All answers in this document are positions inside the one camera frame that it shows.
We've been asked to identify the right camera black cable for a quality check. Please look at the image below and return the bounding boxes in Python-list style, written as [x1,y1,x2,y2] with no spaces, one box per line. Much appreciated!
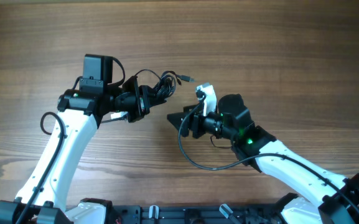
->
[177,95,359,224]

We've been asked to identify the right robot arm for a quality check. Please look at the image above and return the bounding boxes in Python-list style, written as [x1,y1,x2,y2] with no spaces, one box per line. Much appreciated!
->
[167,95,359,223]

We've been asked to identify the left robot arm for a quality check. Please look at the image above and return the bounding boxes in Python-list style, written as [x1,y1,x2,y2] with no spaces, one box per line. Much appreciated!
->
[0,54,177,223]

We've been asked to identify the camera black cable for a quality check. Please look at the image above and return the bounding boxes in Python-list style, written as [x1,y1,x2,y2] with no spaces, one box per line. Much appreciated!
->
[14,111,68,224]
[177,95,359,224]

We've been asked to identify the left camera black cable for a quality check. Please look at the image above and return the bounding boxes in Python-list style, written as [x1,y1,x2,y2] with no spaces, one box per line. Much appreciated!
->
[14,111,68,224]

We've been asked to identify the thick black USB cable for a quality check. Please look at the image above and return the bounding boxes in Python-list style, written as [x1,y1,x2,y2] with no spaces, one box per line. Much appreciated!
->
[152,70,196,103]

